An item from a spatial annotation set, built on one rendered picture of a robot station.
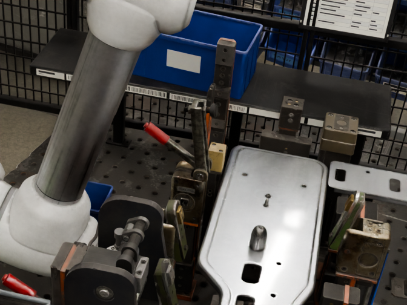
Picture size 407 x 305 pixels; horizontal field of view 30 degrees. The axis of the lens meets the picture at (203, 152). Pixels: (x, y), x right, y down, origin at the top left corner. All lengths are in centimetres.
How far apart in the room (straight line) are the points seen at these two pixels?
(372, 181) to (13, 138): 209
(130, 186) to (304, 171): 57
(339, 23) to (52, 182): 84
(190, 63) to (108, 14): 56
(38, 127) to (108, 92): 214
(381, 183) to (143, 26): 68
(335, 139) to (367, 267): 34
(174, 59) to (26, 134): 174
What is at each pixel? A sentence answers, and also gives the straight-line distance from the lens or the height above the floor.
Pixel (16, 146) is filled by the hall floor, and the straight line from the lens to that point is 343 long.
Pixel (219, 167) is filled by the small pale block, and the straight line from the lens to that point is 162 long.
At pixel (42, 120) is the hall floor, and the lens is 359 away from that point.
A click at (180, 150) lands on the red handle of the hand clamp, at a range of 153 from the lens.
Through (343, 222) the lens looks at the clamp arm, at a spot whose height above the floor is 106.
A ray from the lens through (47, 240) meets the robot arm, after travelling 158.
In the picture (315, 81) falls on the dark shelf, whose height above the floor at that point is 103.
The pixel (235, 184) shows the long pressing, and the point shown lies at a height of 100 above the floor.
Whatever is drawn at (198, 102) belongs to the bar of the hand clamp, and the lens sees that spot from 147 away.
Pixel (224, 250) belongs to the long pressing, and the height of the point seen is 100.
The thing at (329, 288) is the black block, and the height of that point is 99.
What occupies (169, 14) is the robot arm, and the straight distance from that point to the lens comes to 130.
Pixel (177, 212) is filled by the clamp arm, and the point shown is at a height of 109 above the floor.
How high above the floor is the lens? 200
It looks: 36 degrees down
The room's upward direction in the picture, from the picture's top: 6 degrees clockwise
